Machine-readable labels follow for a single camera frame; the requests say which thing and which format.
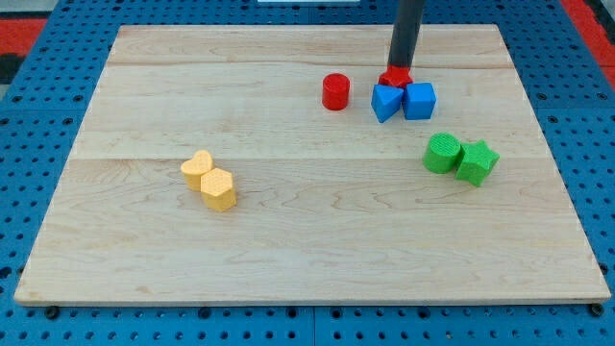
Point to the red cylinder block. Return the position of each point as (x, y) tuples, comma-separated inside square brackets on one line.
[(335, 91)]

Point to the green star block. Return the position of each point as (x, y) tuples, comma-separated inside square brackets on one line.
[(475, 162)]

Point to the yellow heart block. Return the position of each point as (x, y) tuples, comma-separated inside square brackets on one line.
[(195, 168)]

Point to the light wooden board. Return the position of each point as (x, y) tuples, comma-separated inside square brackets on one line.
[(333, 208)]

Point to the blue triangle block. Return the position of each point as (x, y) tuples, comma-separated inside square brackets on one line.
[(386, 101)]

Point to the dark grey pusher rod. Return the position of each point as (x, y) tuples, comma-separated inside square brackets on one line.
[(405, 33)]

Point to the yellow hexagon block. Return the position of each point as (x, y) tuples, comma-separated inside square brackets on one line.
[(217, 189)]

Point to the red star block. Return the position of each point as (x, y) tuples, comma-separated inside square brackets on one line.
[(395, 76)]

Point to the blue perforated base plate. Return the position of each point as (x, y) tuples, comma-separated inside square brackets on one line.
[(46, 101)]

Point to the green cylinder block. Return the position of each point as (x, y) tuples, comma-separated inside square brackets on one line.
[(441, 153)]

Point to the blue cube block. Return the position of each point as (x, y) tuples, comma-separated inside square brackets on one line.
[(419, 101)]

